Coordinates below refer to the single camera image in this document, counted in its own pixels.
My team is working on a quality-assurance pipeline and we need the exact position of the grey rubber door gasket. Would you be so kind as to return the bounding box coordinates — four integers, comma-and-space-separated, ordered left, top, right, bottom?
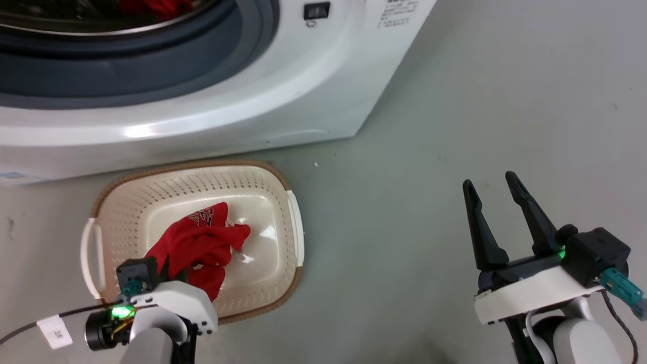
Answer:
0, 0, 282, 110

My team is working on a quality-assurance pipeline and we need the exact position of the teal camera connector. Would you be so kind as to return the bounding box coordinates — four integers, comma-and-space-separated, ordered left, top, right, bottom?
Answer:
600, 267, 647, 321
122, 280, 148, 300

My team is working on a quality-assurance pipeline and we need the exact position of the black door latch socket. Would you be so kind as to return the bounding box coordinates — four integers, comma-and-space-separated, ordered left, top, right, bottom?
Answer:
303, 2, 332, 28

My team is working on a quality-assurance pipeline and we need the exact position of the printed label on washer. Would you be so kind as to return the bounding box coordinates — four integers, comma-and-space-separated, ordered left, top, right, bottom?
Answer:
376, 0, 421, 29

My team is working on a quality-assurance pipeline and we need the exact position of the teal right camera connector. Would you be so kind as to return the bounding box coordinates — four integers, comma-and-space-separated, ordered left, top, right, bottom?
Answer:
600, 267, 647, 321

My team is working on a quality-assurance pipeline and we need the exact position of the stainless steel washer drum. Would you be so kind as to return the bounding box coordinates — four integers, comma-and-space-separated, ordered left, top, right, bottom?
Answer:
0, 0, 219, 37

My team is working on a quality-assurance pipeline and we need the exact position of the teal left camera connector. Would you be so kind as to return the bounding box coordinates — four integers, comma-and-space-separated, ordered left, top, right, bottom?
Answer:
122, 280, 148, 300

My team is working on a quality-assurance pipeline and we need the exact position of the red cloth in drum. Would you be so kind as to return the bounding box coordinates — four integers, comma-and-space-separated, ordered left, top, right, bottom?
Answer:
118, 0, 196, 22

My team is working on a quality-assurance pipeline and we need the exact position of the cream perforated laundry basket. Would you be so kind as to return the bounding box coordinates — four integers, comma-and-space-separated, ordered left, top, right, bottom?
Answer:
79, 159, 306, 325

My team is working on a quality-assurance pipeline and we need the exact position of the white front-load washing machine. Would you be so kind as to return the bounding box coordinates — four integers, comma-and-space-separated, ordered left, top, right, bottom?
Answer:
0, 0, 438, 186

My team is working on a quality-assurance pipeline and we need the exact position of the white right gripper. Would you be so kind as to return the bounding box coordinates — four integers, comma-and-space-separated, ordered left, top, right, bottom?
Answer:
462, 171, 605, 325

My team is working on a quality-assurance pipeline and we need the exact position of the white cable tag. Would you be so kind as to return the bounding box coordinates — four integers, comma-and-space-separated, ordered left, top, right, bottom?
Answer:
36, 314, 74, 350

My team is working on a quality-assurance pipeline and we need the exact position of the red garment with print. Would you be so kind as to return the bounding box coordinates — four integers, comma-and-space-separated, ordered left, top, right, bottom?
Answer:
144, 202, 252, 302

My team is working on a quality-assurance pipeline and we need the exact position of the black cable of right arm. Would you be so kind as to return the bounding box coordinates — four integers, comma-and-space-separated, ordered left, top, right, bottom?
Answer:
599, 289, 640, 364

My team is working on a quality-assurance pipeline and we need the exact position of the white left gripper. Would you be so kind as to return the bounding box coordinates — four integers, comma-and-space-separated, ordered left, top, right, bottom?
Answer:
84, 256, 219, 352

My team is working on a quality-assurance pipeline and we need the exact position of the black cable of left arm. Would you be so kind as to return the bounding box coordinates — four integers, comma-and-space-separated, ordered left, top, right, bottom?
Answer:
0, 299, 124, 347

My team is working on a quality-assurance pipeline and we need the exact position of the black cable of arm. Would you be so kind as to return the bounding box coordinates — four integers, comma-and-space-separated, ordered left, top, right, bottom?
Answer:
0, 299, 124, 347
599, 289, 640, 364

